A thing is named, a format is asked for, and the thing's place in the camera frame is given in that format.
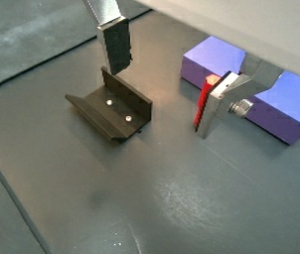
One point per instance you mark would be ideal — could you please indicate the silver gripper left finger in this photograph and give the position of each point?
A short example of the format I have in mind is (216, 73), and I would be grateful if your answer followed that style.
(113, 33)

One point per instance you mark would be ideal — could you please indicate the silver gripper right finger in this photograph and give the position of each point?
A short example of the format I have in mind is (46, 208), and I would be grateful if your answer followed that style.
(226, 98)

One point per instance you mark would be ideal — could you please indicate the red hexagonal peg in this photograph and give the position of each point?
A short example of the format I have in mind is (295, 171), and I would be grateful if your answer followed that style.
(211, 81)

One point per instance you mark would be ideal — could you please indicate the purple board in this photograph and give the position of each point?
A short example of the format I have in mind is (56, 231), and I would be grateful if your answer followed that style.
(275, 109)

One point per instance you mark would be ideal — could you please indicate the black U-shaped holder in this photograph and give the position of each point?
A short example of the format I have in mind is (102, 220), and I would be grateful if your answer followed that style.
(117, 109)

